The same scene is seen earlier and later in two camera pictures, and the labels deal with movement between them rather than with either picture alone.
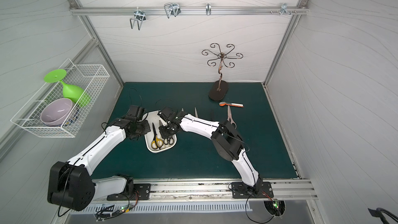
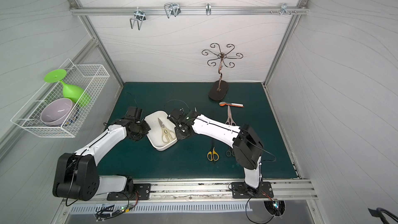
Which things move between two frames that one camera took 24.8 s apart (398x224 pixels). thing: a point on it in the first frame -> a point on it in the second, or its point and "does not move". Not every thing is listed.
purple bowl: x=54 y=113 does not move
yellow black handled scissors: x=157 y=143 -> x=212 y=155
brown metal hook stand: x=219 y=89 does not move
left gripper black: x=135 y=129 does not move
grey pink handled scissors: x=229 y=117 does not move
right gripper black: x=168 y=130 -> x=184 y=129
